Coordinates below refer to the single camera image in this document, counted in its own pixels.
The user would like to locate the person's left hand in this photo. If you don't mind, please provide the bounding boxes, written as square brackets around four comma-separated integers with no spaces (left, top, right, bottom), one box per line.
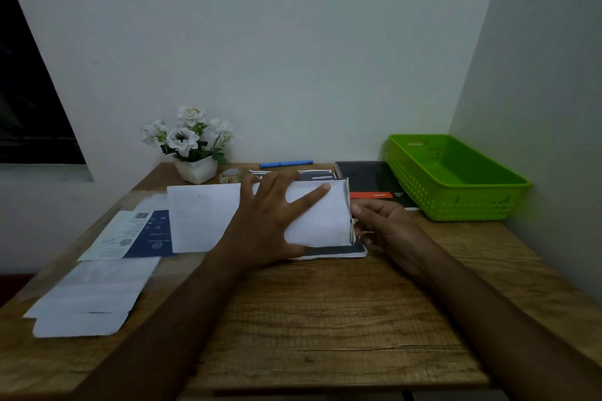
[211,169,332,276]

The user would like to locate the green plastic basket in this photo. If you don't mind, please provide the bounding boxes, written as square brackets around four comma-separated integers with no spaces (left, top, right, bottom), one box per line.
[385,133,531,222]

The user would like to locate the blue and white leaflet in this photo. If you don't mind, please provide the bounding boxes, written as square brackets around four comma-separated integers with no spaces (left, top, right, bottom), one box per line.
[77,209,174,261]

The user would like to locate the person's left forearm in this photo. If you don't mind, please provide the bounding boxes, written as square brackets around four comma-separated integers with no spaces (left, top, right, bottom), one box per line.
[70,250,245,401]

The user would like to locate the person's right forearm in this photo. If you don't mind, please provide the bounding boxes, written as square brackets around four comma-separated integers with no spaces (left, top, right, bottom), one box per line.
[409,241,602,401]

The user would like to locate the person's right hand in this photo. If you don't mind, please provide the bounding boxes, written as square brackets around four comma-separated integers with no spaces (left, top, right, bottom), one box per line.
[350,198,438,276]

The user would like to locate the white envelope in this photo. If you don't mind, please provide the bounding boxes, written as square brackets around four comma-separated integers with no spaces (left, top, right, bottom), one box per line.
[167,177,354,254]

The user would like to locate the dark window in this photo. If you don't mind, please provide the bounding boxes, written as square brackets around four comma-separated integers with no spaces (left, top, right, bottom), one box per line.
[0,0,87,165]

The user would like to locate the stack of printed documents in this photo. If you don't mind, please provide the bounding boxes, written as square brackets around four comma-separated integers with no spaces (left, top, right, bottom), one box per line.
[248,169,367,261]

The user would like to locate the blue pen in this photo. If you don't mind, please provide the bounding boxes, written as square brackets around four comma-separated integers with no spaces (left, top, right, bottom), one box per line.
[259,159,314,169]

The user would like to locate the black notebook with red label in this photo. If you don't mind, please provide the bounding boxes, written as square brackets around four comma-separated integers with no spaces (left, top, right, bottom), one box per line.
[334,160,420,212]

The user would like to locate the dark red carpet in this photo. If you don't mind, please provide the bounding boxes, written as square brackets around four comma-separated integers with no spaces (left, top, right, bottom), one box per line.
[0,273,36,308]

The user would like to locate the plain white paper sheet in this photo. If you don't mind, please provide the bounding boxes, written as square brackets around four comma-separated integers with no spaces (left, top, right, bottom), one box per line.
[134,194,169,212]

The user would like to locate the white potted artificial flowers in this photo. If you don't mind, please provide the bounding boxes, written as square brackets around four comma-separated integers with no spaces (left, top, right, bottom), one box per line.
[139,105,238,185]

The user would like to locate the clear plastic sheet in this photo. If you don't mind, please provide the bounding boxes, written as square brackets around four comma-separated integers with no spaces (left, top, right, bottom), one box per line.
[9,187,208,308]

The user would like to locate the pile of white envelopes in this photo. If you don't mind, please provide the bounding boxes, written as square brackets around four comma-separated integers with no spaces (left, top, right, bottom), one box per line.
[22,256,162,339]

